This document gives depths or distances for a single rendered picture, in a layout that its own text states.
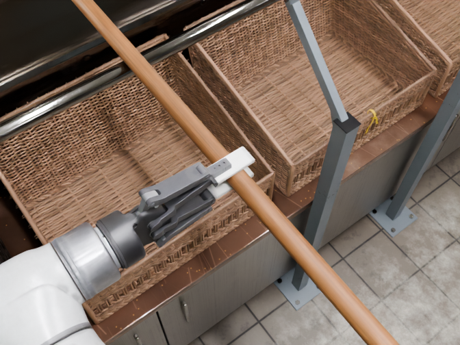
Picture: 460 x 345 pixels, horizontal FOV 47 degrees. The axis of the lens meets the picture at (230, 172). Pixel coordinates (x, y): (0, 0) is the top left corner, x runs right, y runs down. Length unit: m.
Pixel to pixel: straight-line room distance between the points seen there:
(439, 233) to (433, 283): 0.21
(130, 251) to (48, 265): 0.10
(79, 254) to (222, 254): 0.74
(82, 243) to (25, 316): 0.11
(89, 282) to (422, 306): 1.54
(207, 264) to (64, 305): 0.74
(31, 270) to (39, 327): 0.07
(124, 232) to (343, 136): 0.61
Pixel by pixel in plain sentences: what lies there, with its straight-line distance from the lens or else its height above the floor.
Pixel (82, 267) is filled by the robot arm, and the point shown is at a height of 1.23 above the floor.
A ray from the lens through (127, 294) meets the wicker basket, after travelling 1.32.
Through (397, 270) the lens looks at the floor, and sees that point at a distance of 2.09.
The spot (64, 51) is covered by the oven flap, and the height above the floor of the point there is 0.95.
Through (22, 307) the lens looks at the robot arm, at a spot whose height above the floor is 1.24.
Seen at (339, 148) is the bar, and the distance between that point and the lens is 1.20.
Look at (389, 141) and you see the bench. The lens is 1.64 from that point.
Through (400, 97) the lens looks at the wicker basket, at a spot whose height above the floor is 0.72.
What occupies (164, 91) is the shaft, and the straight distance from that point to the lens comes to 0.86.
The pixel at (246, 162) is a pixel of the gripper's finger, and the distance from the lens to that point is 0.76.
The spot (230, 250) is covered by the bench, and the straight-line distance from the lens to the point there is 1.39.
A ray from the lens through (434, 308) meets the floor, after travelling 2.08.
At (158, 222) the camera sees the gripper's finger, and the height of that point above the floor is 1.22.
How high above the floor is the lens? 1.85
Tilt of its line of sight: 57 degrees down
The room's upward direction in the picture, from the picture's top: straight up
